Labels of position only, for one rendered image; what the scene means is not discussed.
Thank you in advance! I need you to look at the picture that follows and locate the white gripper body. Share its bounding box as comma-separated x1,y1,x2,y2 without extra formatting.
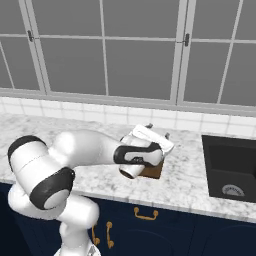
129,123,175,157

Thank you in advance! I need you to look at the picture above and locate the gold drawer handle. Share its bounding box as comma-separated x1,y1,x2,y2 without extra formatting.
133,206,160,222

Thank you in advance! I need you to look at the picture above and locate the black sink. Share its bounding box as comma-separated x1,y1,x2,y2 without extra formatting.
201,134,256,204

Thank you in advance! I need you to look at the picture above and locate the navy drawer front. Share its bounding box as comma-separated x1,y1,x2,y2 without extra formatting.
98,197,201,231

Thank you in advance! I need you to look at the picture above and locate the brown wooden cutting board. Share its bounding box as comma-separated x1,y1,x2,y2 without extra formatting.
138,159,165,180

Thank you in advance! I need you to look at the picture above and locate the gold cupboard door handle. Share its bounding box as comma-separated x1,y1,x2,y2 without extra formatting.
91,223,101,247
105,221,115,250

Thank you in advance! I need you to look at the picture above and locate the grey framed window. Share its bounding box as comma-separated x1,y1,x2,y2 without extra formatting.
0,0,256,118

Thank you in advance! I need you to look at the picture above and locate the navy cupboard door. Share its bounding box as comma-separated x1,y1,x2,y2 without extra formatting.
196,213,256,256
0,181,64,256
99,220,201,256

